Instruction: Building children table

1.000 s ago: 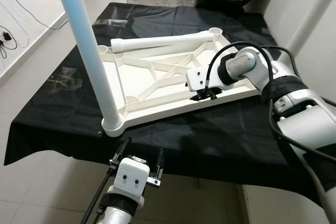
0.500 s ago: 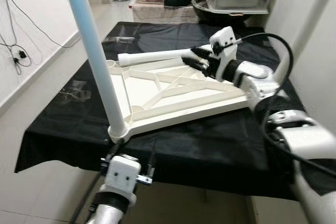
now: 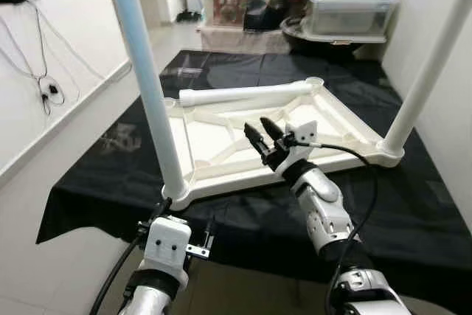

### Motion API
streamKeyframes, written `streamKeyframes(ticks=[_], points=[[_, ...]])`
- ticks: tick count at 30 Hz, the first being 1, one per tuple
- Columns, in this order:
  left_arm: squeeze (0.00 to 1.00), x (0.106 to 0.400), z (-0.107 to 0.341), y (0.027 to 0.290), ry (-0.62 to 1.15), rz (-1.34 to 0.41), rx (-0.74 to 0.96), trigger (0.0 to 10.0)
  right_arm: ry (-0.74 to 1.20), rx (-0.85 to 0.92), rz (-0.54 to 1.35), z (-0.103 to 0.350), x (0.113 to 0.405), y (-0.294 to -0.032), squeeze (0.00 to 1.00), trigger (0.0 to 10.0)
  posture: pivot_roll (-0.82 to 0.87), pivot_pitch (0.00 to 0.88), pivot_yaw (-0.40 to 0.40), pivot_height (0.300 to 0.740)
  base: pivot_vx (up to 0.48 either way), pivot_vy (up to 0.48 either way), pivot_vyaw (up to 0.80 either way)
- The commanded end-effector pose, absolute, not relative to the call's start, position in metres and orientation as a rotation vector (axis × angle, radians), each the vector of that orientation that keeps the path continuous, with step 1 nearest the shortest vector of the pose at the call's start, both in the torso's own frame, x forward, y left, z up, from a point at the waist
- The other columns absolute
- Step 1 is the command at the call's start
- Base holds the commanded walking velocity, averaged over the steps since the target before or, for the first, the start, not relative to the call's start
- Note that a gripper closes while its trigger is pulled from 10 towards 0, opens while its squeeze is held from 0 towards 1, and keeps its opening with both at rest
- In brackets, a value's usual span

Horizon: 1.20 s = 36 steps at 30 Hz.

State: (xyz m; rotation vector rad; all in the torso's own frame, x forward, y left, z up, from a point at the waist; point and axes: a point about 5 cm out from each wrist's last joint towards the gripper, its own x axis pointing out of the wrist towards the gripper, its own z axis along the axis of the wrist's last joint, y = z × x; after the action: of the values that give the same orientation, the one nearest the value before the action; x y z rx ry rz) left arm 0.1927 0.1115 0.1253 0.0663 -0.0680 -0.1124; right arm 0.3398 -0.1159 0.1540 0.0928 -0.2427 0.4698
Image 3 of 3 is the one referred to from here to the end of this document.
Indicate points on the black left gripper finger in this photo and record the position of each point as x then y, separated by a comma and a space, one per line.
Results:
207, 234
155, 214

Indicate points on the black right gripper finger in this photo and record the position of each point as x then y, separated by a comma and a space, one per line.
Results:
256, 142
273, 128

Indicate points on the white plastic table leg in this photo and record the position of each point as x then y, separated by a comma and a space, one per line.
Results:
147, 71
243, 94
428, 79

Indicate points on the white plastic children table top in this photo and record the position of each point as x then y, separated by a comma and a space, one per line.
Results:
346, 127

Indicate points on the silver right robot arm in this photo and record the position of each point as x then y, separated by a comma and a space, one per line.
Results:
324, 204

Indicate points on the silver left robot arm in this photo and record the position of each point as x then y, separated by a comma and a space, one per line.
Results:
151, 296

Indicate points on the clear square tape patch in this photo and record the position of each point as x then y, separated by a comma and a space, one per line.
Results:
124, 138

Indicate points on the beige patterned cloth cover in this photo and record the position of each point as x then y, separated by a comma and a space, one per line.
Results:
236, 38

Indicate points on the black round basin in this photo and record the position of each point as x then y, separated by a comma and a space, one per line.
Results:
324, 43

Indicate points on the clear tape strip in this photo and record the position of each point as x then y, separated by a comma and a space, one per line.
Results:
179, 71

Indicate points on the clear plastic storage box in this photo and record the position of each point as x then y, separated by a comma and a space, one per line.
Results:
350, 14

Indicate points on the black tablecloth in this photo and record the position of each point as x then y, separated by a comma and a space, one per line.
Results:
413, 212

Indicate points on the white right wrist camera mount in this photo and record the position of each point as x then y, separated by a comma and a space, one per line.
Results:
301, 138

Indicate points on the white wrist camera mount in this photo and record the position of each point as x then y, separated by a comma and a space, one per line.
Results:
168, 245
301, 138

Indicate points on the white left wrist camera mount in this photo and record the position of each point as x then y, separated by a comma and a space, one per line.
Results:
168, 245

